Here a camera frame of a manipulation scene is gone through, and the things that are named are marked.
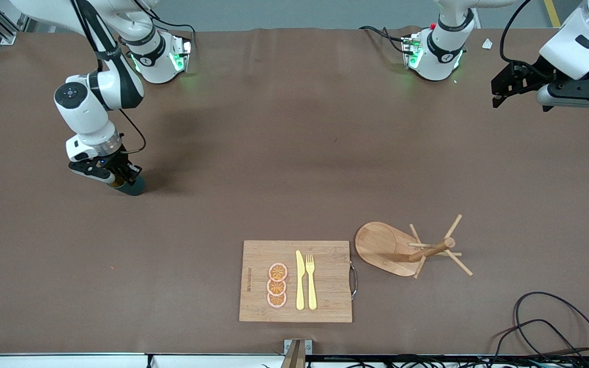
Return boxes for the dark teal cup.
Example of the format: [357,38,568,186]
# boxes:
[108,171,147,196]

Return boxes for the brown table mat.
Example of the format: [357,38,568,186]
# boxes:
[0,28,589,356]

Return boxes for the yellow plastic knife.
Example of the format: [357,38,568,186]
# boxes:
[296,250,306,311]

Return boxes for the wooden mug tree stand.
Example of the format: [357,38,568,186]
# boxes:
[354,214,474,279]

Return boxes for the yellow plastic fork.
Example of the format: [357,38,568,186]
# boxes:
[305,254,318,311]

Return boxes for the bamboo cutting board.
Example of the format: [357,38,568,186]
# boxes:
[239,240,353,323]

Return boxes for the black left arm base cable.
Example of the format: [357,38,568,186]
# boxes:
[358,25,411,55]

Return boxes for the black arm base cable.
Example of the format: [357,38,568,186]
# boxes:
[136,0,197,52]
[358,25,411,55]

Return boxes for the black right arm base cable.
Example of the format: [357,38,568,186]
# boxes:
[136,0,197,52]

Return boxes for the black cable loop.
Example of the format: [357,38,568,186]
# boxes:
[489,319,581,358]
[513,291,589,358]

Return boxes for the metal mount bracket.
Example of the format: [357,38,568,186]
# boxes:
[283,339,313,368]

